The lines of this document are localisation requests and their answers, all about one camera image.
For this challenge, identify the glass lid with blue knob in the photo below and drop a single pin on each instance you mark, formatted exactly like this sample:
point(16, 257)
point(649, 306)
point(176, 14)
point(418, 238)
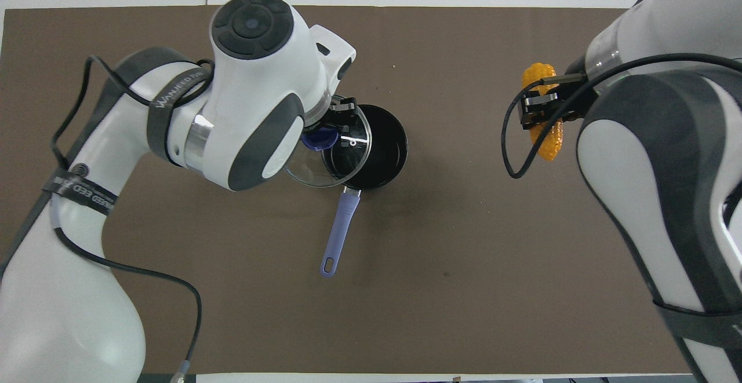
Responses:
point(320, 138)

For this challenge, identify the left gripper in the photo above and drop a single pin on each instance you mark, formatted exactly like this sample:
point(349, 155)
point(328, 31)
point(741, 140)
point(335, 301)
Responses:
point(334, 120)

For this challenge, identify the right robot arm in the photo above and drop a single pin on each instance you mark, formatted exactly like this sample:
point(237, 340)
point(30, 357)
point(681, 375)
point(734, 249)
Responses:
point(661, 157)

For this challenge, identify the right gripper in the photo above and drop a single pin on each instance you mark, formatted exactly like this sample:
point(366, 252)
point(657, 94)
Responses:
point(581, 94)

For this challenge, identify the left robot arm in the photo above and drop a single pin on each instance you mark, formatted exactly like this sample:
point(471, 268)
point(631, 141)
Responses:
point(249, 81)

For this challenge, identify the yellow corn cob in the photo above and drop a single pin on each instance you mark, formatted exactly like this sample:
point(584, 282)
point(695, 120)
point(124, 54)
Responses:
point(549, 142)

